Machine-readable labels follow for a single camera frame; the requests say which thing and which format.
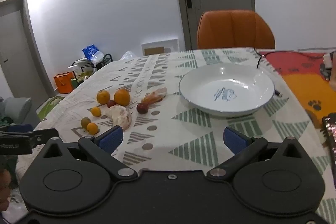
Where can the green kumquat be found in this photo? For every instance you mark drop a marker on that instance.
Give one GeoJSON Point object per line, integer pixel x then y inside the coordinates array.
{"type": "Point", "coordinates": [85, 122]}

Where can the peeled orange piece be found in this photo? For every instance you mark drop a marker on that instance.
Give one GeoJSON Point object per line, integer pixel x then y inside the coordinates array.
{"type": "Point", "coordinates": [156, 95]}

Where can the orange paper bag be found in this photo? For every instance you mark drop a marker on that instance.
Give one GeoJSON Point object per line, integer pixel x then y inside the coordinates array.
{"type": "Point", "coordinates": [63, 83]}

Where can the grey sofa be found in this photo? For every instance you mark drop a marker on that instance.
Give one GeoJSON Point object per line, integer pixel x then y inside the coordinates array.
{"type": "Point", "coordinates": [17, 108]}

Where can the person's left hand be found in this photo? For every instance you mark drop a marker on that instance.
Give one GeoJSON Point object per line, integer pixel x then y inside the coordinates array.
{"type": "Point", "coordinates": [4, 187]}

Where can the large orange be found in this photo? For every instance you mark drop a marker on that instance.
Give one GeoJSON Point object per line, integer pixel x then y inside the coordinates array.
{"type": "Point", "coordinates": [122, 97]}

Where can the blue plastic bag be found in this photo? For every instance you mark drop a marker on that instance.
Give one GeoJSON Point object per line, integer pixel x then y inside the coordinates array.
{"type": "Point", "coordinates": [92, 53]}

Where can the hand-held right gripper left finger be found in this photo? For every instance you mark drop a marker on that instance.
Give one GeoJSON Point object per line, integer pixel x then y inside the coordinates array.
{"type": "Point", "coordinates": [111, 138]}

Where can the yellowish orange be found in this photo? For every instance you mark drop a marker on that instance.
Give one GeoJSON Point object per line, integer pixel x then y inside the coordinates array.
{"type": "Point", "coordinates": [103, 97]}

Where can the green rug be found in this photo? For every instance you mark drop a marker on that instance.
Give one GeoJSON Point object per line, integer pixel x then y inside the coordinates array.
{"type": "Point", "coordinates": [48, 108]}

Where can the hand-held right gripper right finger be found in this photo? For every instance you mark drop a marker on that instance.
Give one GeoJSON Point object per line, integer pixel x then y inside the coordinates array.
{"type": "Point", "coordinates": [235, 141]}

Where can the red and orange cartoon mat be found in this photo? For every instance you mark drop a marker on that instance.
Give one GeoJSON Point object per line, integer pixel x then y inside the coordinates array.
{"type": "Point", "coordinates": [294, 82]}

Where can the green box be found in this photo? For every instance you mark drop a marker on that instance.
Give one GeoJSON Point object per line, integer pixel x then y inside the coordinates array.
{"type": "Point", "coordinates": [76, 81]}

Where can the white framed board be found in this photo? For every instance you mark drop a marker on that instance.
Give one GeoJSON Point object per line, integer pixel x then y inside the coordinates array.
{"type": "Point", "coordinates": [160, 47]}

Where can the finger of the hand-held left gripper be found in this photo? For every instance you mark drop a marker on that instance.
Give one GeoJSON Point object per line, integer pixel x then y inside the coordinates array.
{"type": "Point", "coordinates": [44, 136]}
{"type": "Point", "coordinates": [18, 128]}

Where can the small orange kumquat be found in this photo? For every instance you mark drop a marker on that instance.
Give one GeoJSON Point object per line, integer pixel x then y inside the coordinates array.
{"type": "Point", "coordinates": [96, 111]}
{"type": "Point", "coordinates": [92, 128]}

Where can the clear plastic bag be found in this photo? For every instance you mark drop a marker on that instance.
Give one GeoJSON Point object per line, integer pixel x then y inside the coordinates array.
{"type": "Point", "coordinates": [128, 56]}

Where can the small red fruit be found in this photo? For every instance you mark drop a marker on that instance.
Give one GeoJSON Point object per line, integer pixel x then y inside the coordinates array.
{"type": "Point", "coordinates": [142, 108]}
{"type": "Point", "coordinates": [111, 103]}

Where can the white enamel plate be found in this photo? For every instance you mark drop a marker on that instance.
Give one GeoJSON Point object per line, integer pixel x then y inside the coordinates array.
{"type": "Point", "coordinates": [236, 82]}

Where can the peeled pomelo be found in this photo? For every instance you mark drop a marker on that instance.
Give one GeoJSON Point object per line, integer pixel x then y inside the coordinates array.
{"type": "Point", "coordinates": [119, 116]}

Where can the orange chair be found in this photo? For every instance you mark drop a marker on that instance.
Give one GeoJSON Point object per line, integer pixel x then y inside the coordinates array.
{"type": "Point", "coordinates": [233, 29]}

